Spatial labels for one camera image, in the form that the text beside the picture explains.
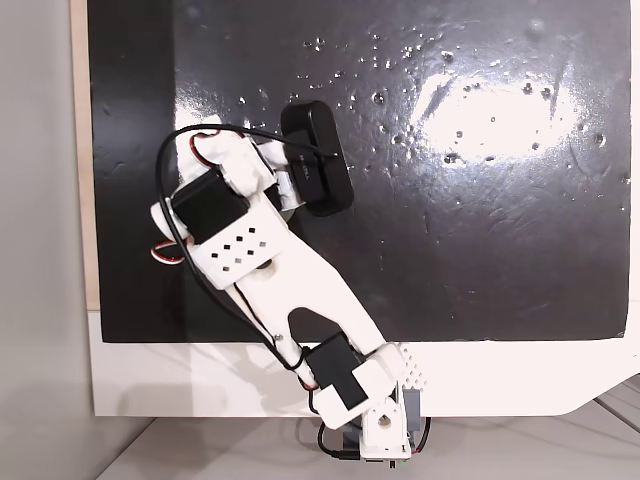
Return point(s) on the black glossy mat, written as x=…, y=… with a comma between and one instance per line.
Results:
x=450, y=225

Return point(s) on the black oval camera box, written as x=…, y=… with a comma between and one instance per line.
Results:
x=315, y=160

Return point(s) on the grey controller board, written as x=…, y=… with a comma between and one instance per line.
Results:
x=412, y=410

